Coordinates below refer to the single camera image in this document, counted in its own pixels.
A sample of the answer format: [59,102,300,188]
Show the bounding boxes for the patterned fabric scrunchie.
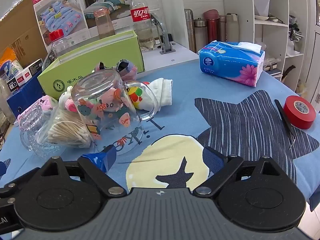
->
[116,59,138,81]

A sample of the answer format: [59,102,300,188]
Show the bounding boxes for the red thermos bottle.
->
[203,9,220,45]

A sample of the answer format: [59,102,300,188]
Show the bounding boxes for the blue tissue pack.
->
[198,40,266,87]

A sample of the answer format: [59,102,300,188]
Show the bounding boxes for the cola bottle with red label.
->
[129,0,155,52]

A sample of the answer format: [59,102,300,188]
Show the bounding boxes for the brown cardboard box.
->
[0,2,48,64]

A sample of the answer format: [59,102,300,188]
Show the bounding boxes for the white shelf unit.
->
[246,0,312,92]

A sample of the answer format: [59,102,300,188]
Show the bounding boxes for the pink lid glass bottle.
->
[94,7,117,40]

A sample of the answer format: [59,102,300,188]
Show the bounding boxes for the textured glass cup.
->
[19,104,66,158]

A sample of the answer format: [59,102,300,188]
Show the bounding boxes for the bag of cotton swabs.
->
[41,107,100,148]

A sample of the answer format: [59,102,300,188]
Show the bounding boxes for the blue machine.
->
[6,74,52,122]

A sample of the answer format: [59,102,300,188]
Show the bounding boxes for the grey green thermos bottle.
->
[226,13,240,43]

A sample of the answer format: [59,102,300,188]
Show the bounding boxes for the white base board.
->
[141,41,200,72]

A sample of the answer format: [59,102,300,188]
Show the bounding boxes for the orange bag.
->
[0,47,18,66]

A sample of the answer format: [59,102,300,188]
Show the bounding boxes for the clear jar with black lid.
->
[0,79,16,130]

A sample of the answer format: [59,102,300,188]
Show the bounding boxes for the white blue wipes pack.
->
[0,59,24,81]

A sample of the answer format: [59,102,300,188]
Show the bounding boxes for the black tweezers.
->
[274,99,297,144]

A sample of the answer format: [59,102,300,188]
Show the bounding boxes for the red tape roll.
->
[283,95,317,130]

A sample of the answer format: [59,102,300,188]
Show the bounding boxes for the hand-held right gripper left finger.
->
[40,145,125,197]

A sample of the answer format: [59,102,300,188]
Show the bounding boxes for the silver thermos bottle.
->
[184,9,197,53]

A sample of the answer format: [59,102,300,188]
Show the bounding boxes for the pink pocket tissue packet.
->
[17,95,59,126]

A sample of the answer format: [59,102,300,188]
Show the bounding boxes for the white black pen box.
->
[7,74,23,92]
[21,59,44,80]

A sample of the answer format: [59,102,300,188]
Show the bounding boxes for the white rabbit plush toy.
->
[58,86,78,113]

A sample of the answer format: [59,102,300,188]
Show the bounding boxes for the white sock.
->
[147,78,174,112]

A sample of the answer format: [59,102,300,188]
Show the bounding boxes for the pink pig plush toy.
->
[99,87,123,113]

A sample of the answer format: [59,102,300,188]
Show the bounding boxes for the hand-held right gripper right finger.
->
[194,145,282,197]

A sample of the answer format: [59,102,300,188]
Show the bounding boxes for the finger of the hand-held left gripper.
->
[0,160,40,208]

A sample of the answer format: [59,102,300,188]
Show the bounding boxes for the printed glass mug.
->
[71,69,160,156]

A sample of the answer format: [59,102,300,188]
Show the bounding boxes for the green cardboard box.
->
[37,30,145,98]

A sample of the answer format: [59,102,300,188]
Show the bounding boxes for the red lid plastic jar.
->
[49,29,70,58]

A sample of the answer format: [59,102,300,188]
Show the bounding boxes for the yellow plush toy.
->
[127,86,145,110]

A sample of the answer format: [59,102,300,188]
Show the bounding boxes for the slim beige thermos bottle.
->
[219,15,227,43]

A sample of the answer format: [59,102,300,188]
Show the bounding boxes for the blue printed tablecloth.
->
[0,61,320,240]

